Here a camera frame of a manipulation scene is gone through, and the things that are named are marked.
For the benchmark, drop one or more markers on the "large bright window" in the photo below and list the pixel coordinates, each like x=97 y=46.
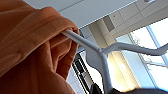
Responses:
x=155 y=50

